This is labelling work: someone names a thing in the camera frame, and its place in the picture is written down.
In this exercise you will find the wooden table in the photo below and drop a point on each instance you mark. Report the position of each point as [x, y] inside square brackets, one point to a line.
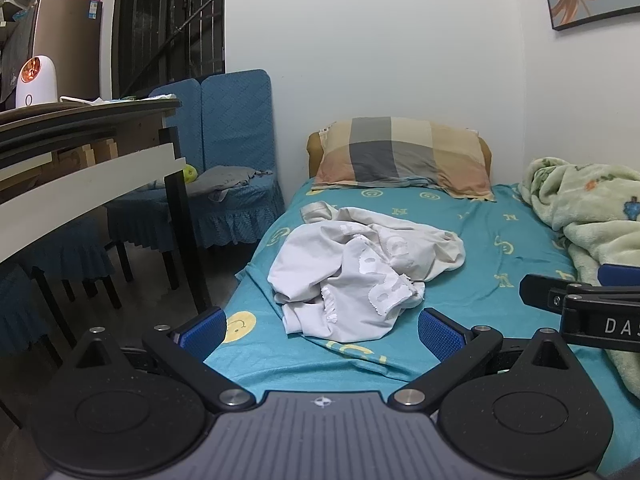
[75, 180]

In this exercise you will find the white t-shirt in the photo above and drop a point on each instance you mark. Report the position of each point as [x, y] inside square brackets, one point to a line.
[310, 270]

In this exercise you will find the white papers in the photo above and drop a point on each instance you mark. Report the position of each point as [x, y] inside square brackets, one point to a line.
[82, 100]

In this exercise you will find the white humidifier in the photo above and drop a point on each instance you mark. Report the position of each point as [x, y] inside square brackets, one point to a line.
[35, 80]

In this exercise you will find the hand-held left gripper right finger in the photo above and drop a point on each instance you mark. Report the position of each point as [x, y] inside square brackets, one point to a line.
[440, 335]

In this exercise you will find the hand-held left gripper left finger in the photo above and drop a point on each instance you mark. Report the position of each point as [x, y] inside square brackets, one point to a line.
[202, 331]

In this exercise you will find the green ball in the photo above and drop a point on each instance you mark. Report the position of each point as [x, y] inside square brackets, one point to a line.
[189, 174]

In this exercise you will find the bed with teal sheet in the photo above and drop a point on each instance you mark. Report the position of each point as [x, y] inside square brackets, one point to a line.
[475, 260]

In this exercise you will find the dark barred window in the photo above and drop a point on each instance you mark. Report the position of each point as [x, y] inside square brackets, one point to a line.
[165, 20]

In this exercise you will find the green fleece blanket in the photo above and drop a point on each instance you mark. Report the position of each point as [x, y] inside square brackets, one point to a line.
[590, 210]

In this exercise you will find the blue covered chair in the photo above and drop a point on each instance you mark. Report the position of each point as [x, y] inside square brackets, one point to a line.
[175, 130]
[20, 310]
[70, 250]
[235, 120]

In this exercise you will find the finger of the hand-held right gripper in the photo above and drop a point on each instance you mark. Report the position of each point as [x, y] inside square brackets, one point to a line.
[542, 292]
[620, 276]

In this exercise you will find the brown cushion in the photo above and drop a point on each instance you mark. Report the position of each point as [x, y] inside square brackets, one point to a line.
[315, 155]

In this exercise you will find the plaid pillow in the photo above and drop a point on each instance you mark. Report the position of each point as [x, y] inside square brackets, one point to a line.
[400, 160]

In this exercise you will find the grey cloth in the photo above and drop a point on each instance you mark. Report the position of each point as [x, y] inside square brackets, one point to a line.
[225, 177]

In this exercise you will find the gold refrigerator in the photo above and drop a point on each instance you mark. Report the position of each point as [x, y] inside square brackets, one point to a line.
[70, 45]

